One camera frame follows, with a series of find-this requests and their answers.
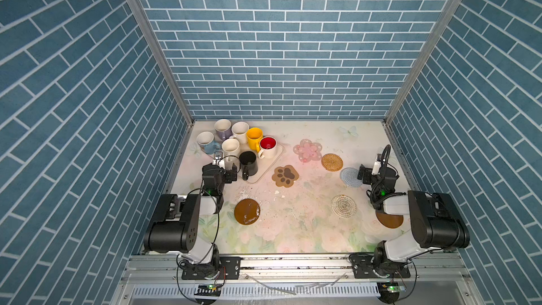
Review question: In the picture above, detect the blue woven round coaster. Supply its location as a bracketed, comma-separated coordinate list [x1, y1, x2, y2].
[340, 167, 364, 188]

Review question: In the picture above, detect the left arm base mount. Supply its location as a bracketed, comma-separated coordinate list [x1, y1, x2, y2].
[179, 256, 241, 280]

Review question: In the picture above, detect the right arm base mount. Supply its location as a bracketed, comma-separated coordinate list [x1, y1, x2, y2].
[348, 253, 411, 279]

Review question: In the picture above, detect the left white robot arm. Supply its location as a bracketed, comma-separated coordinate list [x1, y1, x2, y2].
[143, 164, 238, 275]

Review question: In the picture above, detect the brown paw coaster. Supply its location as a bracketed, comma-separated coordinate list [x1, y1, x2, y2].
[272, 165, 299, 188]

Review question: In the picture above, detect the white mug red inside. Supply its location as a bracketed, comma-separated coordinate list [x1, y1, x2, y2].
[258, 136, 277, 159]

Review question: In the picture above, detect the yellow mug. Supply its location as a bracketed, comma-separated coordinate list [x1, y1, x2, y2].
[246, 127, 263, 153]

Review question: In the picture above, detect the plain white mug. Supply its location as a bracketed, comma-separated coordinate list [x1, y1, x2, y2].
[222, 138, 241, 162]

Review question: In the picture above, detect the blue mug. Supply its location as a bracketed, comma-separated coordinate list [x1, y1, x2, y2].
[196, 131, 221, 155]

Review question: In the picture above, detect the multicolour stitched round coaster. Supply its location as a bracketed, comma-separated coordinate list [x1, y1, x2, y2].
[331, 195, 357, 218]

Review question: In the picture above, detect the beige serving tray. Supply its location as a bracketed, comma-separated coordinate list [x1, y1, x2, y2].
[211, 137, 285, 184]

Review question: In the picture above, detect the white speckled mug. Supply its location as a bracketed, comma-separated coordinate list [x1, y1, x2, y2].
[230, 121, 250, 144]

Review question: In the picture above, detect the black mug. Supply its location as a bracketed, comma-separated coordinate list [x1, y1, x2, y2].
[239, 151, 258, 181]

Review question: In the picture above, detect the pink flower coaster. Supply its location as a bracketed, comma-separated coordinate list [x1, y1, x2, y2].
[293, 139, 323, 163]

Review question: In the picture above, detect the brown round coaster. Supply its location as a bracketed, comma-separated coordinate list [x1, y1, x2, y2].
[234, 199, 261, 225]
[375, 212, 404, 229]

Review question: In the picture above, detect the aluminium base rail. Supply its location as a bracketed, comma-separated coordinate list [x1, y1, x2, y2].
[121, 251, 470, 285]

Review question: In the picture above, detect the woven rattan coaster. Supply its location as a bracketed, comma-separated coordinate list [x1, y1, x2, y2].
[321, 153, 344, 172]

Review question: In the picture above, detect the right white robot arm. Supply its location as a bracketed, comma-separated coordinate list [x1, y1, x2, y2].
[358, 165, 470, 274]

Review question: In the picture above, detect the purple mug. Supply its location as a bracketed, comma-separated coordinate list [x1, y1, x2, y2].
[214, 119, 233, 141]

